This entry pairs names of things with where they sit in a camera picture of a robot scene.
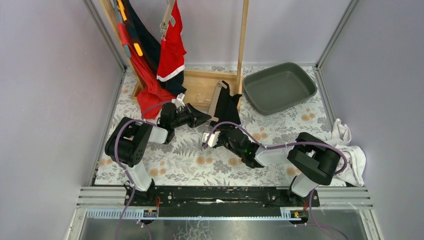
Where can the wooden rack with base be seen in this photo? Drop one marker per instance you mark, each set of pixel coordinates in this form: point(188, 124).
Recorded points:
point(196, 81)

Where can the red hanging garment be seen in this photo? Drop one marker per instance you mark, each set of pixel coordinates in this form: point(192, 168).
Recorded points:
point(152, 94)

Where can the grey plastic tray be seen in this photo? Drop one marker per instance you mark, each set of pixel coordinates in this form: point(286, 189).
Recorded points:
point(278, 88)

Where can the beige clip hanger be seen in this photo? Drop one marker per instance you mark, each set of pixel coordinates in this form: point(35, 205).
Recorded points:
point(166, 18)

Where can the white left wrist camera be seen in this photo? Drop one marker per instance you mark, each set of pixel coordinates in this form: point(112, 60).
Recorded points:
point(179, 100)

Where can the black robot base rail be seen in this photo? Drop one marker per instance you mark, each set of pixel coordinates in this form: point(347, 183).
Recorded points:
point(221, 202)

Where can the black underwear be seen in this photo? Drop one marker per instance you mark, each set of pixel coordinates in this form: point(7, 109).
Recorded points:
point(227, 106)

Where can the white crumpled cloth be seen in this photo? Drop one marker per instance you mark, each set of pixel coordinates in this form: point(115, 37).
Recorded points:
point(341, 137)

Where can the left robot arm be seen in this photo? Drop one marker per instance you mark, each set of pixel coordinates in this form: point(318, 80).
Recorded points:
point(127, 144)

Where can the yellow hanger on rack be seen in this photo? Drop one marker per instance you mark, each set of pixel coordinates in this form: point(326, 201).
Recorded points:
point(124, 17)

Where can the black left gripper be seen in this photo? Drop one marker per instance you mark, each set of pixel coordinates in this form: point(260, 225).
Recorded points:
point(189, 115)

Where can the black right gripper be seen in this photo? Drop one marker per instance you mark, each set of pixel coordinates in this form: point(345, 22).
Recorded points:
point(222, 134)

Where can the dark navy hanging garment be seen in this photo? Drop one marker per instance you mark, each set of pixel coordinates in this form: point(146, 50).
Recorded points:
point(152, 53)

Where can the red white-trimmed underwear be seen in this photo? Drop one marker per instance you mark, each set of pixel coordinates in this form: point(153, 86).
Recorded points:
point(172, 51)

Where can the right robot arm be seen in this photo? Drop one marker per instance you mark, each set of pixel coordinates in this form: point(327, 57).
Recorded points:
point(316, 160)

